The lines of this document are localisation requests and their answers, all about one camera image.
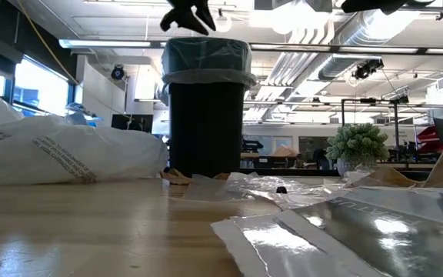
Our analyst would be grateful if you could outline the black trash bin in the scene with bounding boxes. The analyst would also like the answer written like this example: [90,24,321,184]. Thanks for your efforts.
[166,37,250,178]

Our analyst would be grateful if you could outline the small brown paper scrap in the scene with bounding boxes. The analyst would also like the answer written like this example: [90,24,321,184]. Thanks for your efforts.
[160,166,192,186]

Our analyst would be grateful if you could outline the clear plastic wrapper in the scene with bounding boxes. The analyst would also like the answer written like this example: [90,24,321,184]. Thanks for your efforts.
[182,172,345,211]

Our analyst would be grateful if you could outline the silver foil packaging sheets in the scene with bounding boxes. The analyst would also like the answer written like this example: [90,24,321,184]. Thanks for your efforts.
[210,187,443,277]

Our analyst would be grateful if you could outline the white printed plastic bag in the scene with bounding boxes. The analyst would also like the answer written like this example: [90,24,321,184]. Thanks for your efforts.
[0,94,168,186]

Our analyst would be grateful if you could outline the round white ceiling lamp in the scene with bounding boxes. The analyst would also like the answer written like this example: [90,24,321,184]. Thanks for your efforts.
[212,8,233,32]

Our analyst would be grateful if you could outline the long ceiling light bar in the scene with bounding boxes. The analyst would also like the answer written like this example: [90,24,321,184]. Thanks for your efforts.
[58,38,443,55]

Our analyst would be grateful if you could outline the black computer monitor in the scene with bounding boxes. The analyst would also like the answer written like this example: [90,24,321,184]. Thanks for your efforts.
[110,114,154,134]

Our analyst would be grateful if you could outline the blue plastic object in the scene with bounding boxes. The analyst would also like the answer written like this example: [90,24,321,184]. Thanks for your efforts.
[65,102,102,127]

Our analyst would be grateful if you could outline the potted green succulent plant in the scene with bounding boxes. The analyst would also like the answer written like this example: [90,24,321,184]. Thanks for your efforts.
[325,122,391,178]

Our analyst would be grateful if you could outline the dark ceiling fixture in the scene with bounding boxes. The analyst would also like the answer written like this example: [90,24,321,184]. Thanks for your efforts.
[405,0,443,21]

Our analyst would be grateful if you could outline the black hanging cable reel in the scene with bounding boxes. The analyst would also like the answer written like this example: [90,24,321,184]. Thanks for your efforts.
[110,64,125,82]

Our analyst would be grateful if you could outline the yellow hanging cable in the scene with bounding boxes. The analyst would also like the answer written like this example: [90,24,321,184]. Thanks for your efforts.
[15,0,134,121]

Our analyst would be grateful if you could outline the silver ventilation duct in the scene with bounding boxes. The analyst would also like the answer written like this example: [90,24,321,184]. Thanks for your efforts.
[317,9,388,82]

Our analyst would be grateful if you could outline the black ceiling track camera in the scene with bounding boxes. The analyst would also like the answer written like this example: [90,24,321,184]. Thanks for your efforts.
[354,58,385,81]

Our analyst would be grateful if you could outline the black metal station frame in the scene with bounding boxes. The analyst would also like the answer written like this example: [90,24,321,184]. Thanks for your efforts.
[340,98,413,162]

